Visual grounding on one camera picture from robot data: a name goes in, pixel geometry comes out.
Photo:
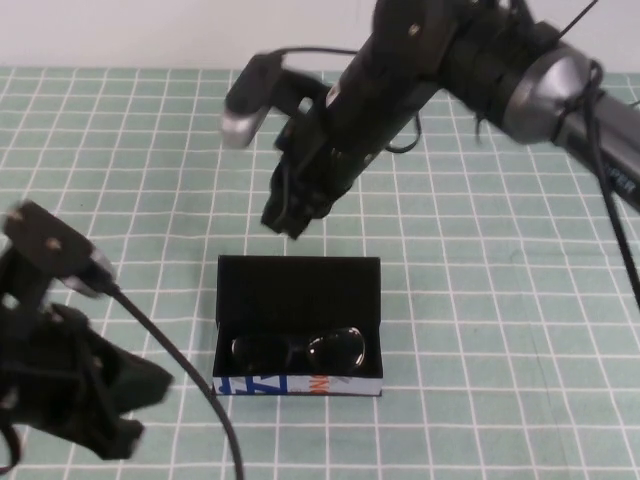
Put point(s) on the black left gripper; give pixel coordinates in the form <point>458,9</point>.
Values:
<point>45,370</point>

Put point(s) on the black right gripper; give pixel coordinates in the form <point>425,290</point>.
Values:
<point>380,90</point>

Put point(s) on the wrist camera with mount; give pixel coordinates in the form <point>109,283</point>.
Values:
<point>45,235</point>
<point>250,100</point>

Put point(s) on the black framed glasses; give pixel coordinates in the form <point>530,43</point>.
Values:
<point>335,350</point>

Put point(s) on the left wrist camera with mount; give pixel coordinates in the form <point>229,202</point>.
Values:
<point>45,235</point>

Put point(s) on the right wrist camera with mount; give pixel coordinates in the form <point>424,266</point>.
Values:
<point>250,100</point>

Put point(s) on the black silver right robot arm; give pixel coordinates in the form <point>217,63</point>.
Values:
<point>550,95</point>

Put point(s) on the black printed glasses case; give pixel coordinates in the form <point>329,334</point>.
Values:
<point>300,290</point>

